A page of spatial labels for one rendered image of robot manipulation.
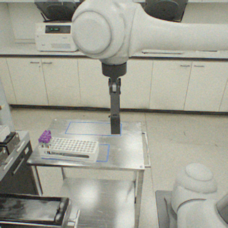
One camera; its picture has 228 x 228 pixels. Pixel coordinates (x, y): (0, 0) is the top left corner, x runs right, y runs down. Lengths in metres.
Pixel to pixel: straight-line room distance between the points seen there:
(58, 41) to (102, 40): 2.65
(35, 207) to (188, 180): 0.62
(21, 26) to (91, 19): 3.51
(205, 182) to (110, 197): 0.92
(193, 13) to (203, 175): 2.94
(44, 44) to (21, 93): 0.88
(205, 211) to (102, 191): 1.05
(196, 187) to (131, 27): 0.62
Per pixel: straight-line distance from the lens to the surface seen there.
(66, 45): 2.99
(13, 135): 1.42
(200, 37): 0.49
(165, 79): 3.02
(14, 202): 1.03
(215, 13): 3.65
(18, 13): 3.86
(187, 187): 0.86
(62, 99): 3.27
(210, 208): 0.74
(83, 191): 1.68
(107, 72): 0.61
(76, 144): 1.11
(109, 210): 1.56
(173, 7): 3.18
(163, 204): 1.09
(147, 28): 0.43
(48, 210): 0.96
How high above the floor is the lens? 1.55
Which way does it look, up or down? 30 degrees down
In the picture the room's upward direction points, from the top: straight up
